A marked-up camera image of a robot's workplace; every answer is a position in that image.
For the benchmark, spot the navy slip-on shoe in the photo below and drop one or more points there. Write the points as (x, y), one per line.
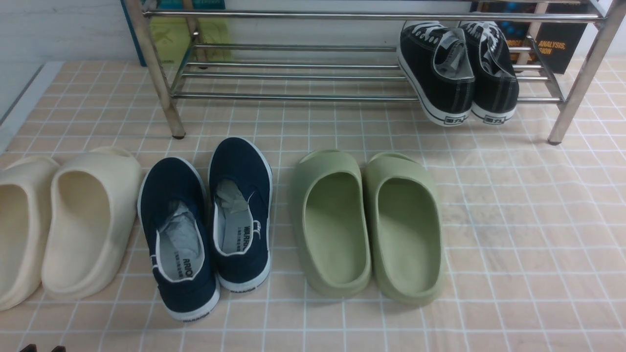
(240, 185)
(172, 209)

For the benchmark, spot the silver metal shoe rack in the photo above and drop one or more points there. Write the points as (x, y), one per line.
(607, 23)

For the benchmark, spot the left green foam slipper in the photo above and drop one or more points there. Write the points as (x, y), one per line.
(327, 212)

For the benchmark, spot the green foam slipper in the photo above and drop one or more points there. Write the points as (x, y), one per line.
(404, 223)
(327, 212)

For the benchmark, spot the right green foam slipper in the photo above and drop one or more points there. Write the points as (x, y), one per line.
(404, 223)

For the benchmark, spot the left black canvas sneaker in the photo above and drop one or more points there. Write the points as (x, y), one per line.
(434, 58)

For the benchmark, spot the black canvas sneaker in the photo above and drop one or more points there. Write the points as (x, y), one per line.
(434, 58)
(496, 86)

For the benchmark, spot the teal and yellow box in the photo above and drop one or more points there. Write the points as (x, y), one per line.
(172, 37)

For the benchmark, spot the right black canvas sneaker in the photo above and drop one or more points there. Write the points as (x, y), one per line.
(496, 86)

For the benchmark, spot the right cream foam slipper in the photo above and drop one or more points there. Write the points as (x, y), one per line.
(93, 199)

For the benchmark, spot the cream foam slipper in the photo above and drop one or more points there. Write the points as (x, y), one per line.
(93, 199)
(25, 216)

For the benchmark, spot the black book with orange text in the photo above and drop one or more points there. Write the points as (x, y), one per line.
(556, 41)

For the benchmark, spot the left cream foam slipper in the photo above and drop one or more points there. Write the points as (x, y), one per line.
(25, 216)

